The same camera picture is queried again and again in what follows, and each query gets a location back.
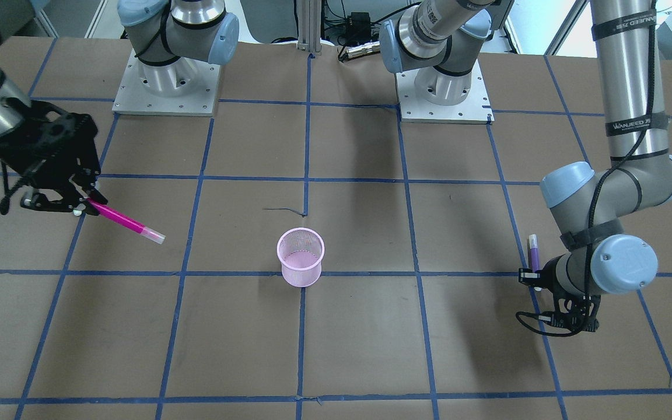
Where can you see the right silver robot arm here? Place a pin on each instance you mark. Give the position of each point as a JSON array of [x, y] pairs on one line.
[[56, 95]]

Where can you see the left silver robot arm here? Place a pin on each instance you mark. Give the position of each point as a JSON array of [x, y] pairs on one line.
[[445, 37]]

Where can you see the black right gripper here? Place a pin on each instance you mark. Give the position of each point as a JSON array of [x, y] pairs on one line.
[[20, 153]]

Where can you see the pink mesh cup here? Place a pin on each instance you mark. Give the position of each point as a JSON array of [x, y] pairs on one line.
[[300, 252]]

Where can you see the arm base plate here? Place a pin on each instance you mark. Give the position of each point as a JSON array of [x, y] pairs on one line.
[[185, 88], [428, 96]]

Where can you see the purple highlighter pen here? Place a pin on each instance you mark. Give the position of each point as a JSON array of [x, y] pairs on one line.
[[534, 254]]

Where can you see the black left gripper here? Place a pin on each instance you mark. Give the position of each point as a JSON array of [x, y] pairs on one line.
[[548, 279]]

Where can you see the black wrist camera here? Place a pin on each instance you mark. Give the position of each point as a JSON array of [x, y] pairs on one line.
[[531, 279]]

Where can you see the aluminium frame post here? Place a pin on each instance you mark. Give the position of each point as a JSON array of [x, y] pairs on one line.
[[309, 25]]

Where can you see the pink highlighter pen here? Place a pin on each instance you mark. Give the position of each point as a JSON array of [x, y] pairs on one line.
[[129, 223]]

